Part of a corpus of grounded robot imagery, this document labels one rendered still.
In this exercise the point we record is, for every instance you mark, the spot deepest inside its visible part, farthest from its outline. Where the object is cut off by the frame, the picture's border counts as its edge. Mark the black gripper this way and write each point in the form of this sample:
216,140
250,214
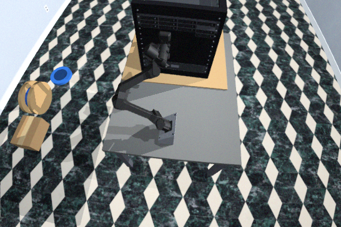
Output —
165,40

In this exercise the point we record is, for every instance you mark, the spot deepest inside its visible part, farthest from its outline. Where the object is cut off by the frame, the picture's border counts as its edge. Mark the black server rack frame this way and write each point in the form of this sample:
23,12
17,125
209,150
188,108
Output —
189,55

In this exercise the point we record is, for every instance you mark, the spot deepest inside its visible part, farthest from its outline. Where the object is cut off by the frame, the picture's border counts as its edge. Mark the tan flat board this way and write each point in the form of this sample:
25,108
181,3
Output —
217,77

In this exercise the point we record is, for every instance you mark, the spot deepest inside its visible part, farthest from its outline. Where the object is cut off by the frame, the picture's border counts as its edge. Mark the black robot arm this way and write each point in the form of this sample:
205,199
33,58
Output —
151,71

